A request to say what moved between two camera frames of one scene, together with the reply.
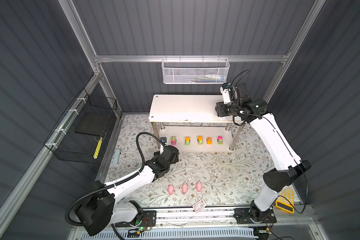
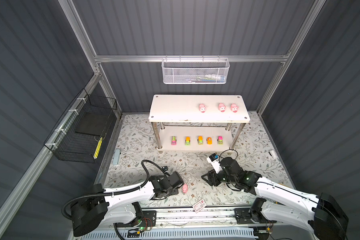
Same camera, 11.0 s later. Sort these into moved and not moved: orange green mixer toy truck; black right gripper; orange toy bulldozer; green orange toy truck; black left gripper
Moved: black right gripper; black left gripper
Not moved: orange toy bulldozer; orange green mixer toy truck; green orange toy truck
